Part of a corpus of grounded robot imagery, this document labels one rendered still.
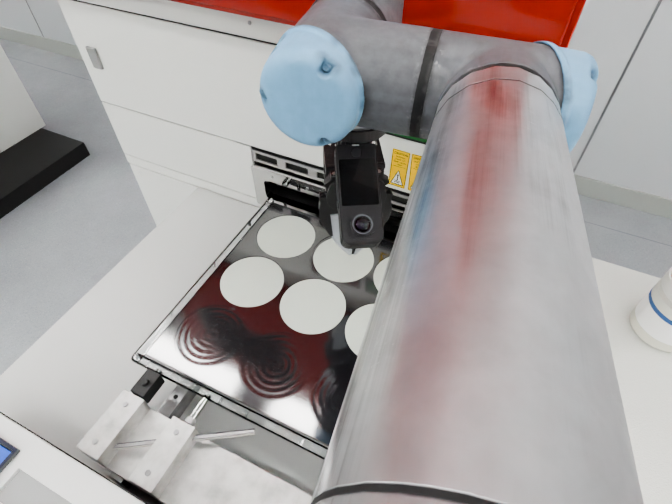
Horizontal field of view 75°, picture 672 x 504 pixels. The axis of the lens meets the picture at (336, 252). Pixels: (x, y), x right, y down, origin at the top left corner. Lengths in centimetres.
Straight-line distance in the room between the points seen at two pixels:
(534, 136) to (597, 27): 194
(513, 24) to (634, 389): 43
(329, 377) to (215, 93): 51
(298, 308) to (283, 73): 42
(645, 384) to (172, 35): 82
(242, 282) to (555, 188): 58
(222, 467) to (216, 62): 59
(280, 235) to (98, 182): 189
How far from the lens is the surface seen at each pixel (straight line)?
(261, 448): 67
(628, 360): 65
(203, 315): 69
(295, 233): 77
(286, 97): 32
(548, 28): 52
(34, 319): 208
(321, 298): 67
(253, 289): 70
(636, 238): 241
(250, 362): 63
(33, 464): 60
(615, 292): 71
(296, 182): 81
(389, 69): 32
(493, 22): 53
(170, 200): 113
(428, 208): 17
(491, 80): 27
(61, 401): 79
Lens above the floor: 145
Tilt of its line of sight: 49 degrees down
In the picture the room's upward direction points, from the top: straight up
